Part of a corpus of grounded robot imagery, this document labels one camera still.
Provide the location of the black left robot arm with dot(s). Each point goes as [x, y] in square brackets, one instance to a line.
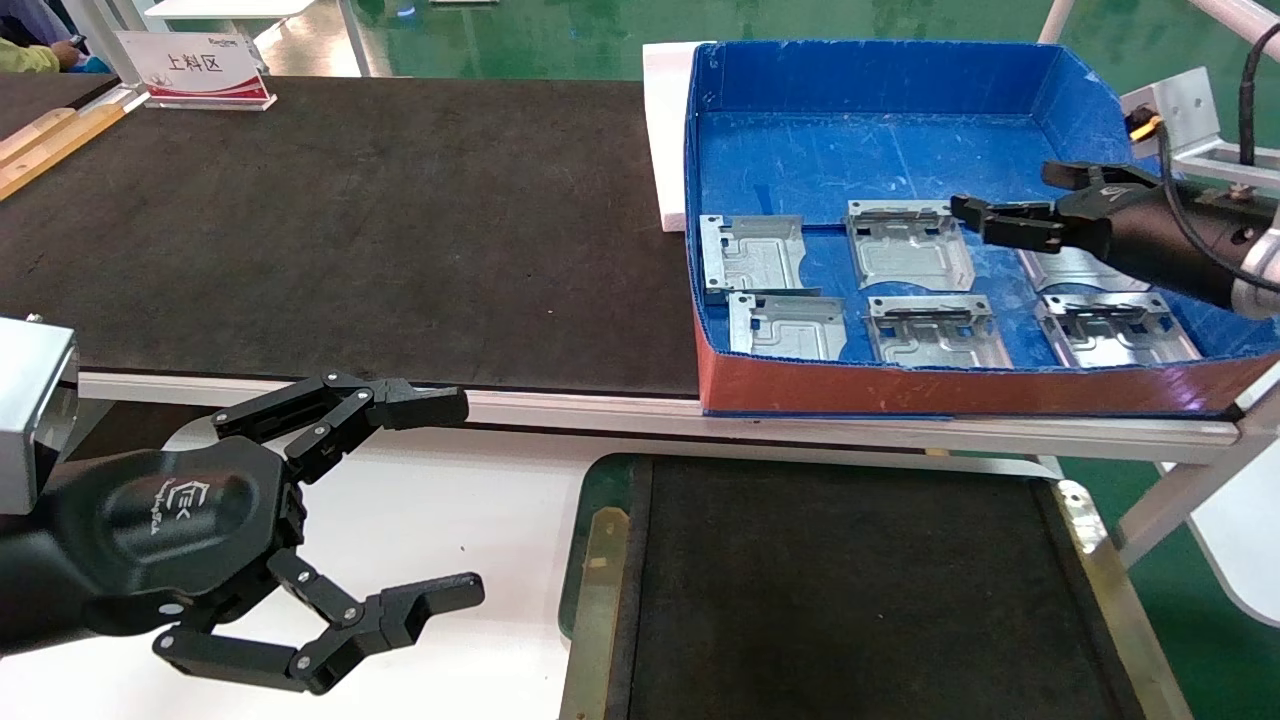
[25, 600]

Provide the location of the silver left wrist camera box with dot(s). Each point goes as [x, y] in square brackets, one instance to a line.
[30, 410]

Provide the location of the black container tray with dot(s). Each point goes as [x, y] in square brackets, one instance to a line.
[850, 600]

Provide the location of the white pipe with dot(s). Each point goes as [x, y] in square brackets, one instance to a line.
[1225, 15]
[1055, 20]

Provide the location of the white metal post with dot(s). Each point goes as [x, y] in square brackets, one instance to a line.
[105, 35]

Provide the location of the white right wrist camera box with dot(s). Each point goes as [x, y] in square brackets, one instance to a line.
[1185, 105]

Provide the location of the white red acrylic sign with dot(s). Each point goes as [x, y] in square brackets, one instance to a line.
[190, 65]

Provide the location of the aluminium conveyor frame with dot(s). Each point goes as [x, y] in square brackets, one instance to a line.
[600, 410]

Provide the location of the yellow sleeved forearm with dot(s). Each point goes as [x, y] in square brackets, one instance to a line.
[25, 58]

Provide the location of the stamped metal bracket part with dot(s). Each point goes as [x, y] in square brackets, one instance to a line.
[790, 330]
[760, 255]
[935, 340]
[905, 250]
[1115, 335]
[1075, 270]

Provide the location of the white foam block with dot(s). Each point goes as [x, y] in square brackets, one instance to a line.
[665, 130]

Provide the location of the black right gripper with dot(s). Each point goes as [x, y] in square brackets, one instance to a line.
[1150, 230]

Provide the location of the light wooden strip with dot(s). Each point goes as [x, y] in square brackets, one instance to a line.
[35, 132]

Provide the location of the orange wooden strip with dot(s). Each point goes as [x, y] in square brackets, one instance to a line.
[70, 140]

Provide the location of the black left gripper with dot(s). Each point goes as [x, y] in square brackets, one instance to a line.
[170, 530]

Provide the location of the blue corrugated plastic box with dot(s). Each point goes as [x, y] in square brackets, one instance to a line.
[900, 150]

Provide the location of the bystander hand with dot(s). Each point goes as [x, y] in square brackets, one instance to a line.
[66, 53]

